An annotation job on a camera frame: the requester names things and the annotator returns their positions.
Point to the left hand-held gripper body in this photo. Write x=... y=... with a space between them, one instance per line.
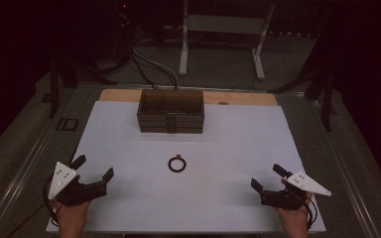
x=71 y=193

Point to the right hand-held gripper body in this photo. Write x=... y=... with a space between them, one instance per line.
x=286 y=198

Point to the dark translucent drawer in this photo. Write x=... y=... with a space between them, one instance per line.
x=152 y=130

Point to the dark translucent drawer box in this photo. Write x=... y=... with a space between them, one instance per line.
x=170 y=100

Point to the person's left hand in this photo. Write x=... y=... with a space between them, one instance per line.
x=72 y=216

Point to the person's right hand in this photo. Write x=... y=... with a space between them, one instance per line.
x=296 y=219

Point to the white table mat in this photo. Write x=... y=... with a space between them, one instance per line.
x=211 y=198

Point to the black stand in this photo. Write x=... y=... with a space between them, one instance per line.
x=53 y=89
x=326 y=102

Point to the white metal stand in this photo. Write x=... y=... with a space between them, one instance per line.
x=225 y=23

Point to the metal rail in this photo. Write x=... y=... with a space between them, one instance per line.
x=350 y=185
x=23 y=172

